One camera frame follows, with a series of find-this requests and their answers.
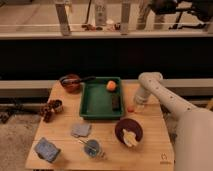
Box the green plastic tray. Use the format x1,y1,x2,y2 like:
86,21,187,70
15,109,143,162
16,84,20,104
79,77,125,120

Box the brown pot with handle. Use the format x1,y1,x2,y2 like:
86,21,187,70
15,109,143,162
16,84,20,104
59,74,95,93

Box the yellow banana toy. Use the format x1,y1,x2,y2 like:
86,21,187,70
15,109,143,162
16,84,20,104
123,129,138,147

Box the blue sponge block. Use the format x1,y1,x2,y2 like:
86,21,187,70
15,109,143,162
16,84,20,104
34,137,61,163

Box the small metal cup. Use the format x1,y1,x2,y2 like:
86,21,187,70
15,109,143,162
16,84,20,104
53,100,63,113

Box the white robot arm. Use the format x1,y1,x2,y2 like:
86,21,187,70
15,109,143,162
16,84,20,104
134,72,213,171

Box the brown toy figure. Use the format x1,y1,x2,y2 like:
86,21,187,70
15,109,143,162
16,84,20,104
39,100,55,123

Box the orange fruit toy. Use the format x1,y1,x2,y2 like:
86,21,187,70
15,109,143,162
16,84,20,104
106,80,117,92

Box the grey blue cloth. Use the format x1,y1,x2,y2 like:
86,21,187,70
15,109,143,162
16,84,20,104
71,123,92,137

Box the dark rectangular block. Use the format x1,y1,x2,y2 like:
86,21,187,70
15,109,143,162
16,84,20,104
112,94,120,110

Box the purple bowl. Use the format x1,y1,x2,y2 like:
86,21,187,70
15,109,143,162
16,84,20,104
115,118,143,147

